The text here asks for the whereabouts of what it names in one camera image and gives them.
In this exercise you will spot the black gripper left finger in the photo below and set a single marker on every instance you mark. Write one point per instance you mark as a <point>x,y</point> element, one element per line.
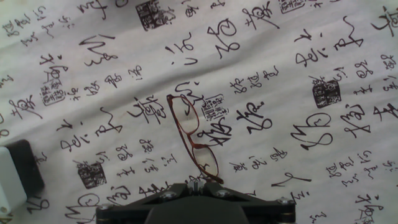
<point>133,205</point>

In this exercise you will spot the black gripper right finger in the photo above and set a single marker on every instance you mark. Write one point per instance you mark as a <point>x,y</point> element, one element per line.
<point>264,208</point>

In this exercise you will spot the brown thin-frame glasses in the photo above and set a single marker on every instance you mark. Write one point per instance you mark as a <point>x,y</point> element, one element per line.
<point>199,146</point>

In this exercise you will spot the beige calligraphy print tablecloth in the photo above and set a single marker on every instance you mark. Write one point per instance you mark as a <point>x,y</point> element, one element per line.
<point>248,93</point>

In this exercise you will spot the mushroom red button box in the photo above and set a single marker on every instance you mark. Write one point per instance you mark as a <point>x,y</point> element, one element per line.
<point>15,174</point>

